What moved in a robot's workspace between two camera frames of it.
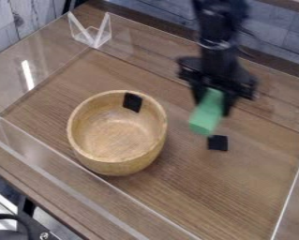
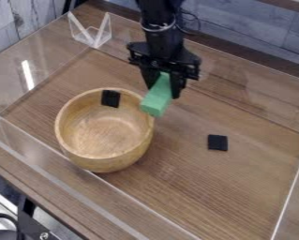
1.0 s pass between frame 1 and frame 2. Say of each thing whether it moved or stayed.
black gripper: moved
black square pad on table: stayed
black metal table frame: stayed
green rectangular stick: moved
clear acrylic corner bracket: stayed
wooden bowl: moved
